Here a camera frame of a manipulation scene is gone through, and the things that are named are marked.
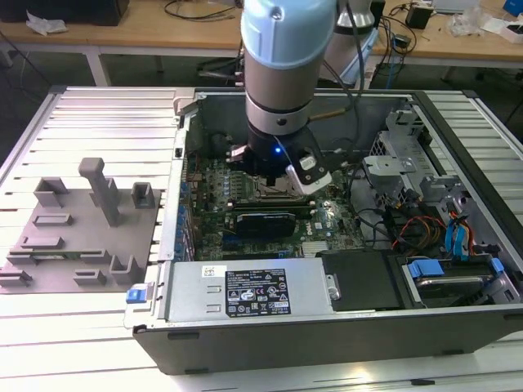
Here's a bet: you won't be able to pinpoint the CPU socket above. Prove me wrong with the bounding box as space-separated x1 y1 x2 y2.
253 176 306 202

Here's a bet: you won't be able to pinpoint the RAM slot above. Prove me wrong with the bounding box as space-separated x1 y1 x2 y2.
226 198 318 207

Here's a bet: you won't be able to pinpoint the black graphics card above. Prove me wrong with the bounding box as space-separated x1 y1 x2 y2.
233 210 298 238

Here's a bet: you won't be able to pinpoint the green motherboard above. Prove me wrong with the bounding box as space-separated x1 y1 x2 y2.
179 153 367 262

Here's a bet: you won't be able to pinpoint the silver chipset heatsink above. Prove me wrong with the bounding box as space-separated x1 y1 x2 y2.
301 240 329 259

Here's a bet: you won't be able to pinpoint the grey metal drive cage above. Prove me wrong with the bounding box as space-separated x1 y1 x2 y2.
361 109 434 216

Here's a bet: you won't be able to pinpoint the black plastic drive cover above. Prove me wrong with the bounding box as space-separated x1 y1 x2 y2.
315 250 408 314

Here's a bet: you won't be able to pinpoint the silver power supply unit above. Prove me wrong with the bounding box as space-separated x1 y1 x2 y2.
163 260 340 323

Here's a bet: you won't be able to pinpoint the long wooden desk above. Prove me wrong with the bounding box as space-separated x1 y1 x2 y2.
0 0 523 69

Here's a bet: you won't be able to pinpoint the open PC case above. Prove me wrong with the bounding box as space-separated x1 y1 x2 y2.
123 87 523 376

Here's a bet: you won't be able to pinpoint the small black adapter box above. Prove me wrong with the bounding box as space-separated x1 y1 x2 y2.
405 6 433 29

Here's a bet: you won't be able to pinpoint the grey parts rack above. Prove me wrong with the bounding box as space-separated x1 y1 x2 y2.
0 157 165 296

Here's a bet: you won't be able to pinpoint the hard disk in blue carrier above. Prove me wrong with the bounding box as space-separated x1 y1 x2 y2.
402 256 516 310

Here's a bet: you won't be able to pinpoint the flat white device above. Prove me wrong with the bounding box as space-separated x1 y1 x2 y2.
431 0 480 11

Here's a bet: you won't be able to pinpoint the green RAM stick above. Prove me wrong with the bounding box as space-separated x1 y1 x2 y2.
28 251 89 261

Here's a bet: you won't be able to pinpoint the clear plastic bags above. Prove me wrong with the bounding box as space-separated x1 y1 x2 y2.
448 7 507 38

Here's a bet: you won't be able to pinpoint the wide black computer box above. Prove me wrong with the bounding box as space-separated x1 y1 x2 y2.
0 0 131 26

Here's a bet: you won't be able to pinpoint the crumpled white plastic bag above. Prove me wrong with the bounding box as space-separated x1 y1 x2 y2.
25 10 69 36

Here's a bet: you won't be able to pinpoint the white cardboard box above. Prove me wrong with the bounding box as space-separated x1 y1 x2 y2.
504 22 523 44

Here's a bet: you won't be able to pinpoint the small grey wrist camera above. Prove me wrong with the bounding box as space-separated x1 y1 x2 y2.
227 143 249 165

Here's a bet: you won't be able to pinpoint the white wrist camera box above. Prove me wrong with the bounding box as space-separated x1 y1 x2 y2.
284 140 333 198

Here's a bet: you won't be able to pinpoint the black cable with brass end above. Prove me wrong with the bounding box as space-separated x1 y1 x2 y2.
309 0 371 123

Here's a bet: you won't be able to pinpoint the silver metal bracket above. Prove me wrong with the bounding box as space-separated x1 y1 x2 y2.
419 174 473 229

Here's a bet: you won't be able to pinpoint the red yellow power wire bundle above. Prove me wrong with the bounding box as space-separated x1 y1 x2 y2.
398 215 445 248

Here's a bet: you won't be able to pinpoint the blue flat data wire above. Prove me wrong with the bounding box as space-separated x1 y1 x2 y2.
444 220 458 259
457 222 473 261

